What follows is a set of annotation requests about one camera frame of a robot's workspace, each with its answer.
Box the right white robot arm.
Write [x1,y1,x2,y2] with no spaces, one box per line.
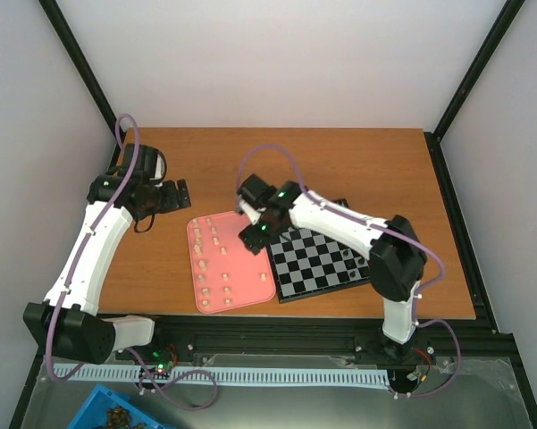
[236,174,427,346]

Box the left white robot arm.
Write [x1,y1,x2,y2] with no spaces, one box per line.
[23,144,190,364]

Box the left controller board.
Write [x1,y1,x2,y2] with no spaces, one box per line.
[151,344,178,375]

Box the controller board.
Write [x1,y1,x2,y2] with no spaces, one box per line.
[407,348,432,390]
[151,344,178,375]

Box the right controller board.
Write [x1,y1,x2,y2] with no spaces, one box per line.
[407,348,432,390]

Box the black white chessboard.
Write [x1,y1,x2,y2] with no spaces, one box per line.
[265,198,373,305]

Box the pink plastic tray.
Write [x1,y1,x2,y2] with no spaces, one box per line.
[187,212,276,315]

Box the blue plastic bin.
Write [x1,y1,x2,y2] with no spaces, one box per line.
[67,384,174,429]

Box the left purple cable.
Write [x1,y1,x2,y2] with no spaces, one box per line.
[44,114,219,410]

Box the purple cable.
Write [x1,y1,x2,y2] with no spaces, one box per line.
[44,114,219,410]
[235,142,462,400]

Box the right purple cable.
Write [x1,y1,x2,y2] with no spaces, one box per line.
[235,142,462,400]

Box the light blue cable duct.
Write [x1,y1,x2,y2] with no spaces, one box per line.
[72,365,390,390]

